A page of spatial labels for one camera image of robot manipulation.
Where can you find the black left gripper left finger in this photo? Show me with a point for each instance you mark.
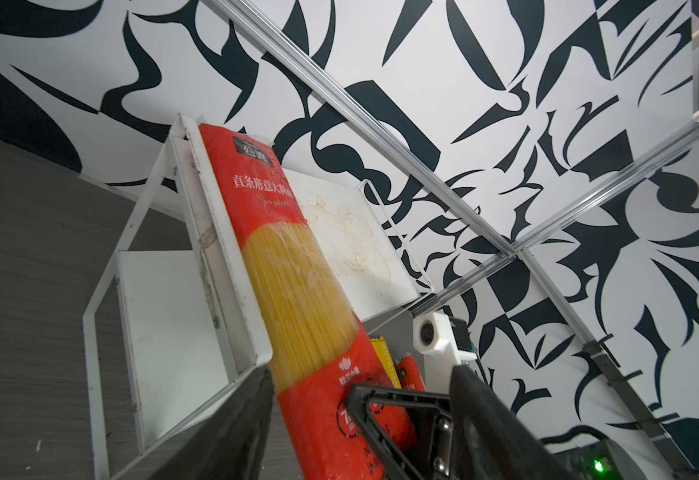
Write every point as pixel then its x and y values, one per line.
pixel 232 443

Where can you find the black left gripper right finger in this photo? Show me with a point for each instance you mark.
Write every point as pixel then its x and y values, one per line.
pixel 490 443

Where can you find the aluminium cage frame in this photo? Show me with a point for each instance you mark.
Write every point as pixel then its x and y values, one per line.
pixel 542 158

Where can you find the yellow Pastatime spaghetti bag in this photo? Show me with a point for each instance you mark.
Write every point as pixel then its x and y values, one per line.
pixel 386 359

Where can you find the white two-tier shelf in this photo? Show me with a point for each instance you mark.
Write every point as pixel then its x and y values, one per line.
pixel 192 330

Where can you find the red spaghetti bag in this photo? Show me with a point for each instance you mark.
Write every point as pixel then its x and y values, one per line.
pixel 320 348
pixel 409 374

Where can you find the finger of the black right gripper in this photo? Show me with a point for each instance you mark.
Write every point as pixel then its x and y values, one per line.
pixel 410 432

